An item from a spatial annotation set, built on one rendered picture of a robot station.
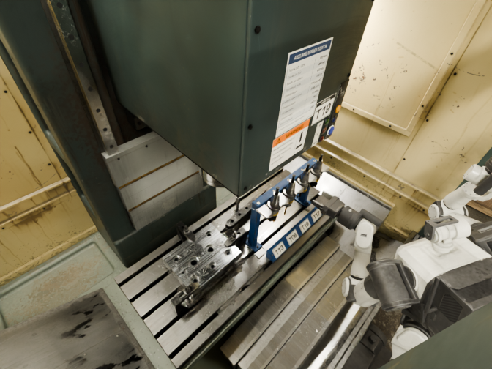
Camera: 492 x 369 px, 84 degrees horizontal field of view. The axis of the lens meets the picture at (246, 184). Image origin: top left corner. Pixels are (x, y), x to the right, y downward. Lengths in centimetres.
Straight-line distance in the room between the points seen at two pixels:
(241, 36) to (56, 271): 177
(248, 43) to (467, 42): 115
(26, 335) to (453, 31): 221
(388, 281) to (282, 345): 65
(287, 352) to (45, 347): 106
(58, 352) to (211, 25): 144
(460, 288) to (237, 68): 89
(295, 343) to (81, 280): 123
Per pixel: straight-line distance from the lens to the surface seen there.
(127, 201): 142
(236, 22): 51
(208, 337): 130
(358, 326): 153
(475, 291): 110
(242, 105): 55
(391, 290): 104
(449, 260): 115
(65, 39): 104
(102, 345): 162
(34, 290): 202
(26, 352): 163
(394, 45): 159
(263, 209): 121
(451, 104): 159
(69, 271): 199
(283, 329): 149
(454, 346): 39
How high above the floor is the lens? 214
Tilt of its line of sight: 45 degrees down
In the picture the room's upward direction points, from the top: 4 degrees clockwise
